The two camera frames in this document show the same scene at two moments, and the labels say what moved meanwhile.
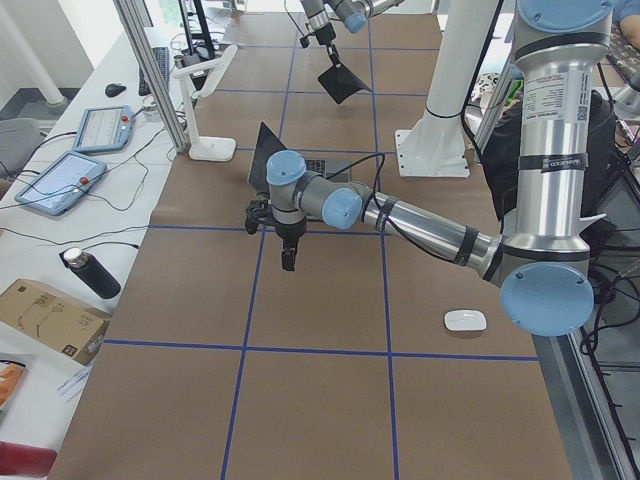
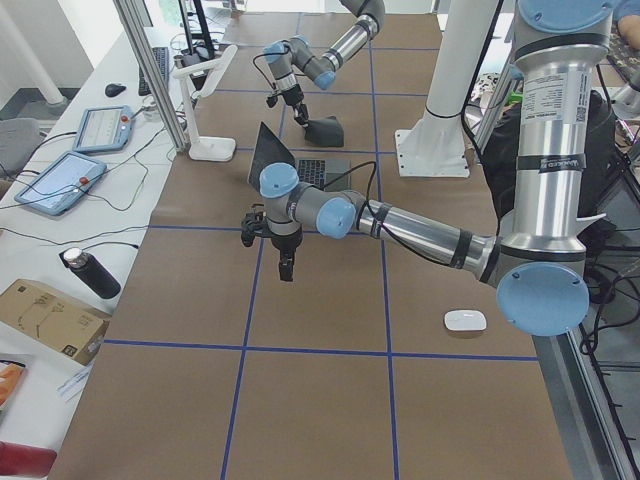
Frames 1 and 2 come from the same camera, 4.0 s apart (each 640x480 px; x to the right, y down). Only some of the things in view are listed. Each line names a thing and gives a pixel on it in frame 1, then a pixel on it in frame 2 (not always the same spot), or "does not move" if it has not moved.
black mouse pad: (341, 83) -> (326, 132)
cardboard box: (54, 320) does not move
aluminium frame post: (137, 26) does not move
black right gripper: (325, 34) -> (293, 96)
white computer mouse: (465, 320) does not move
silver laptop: (267, 144) does not move
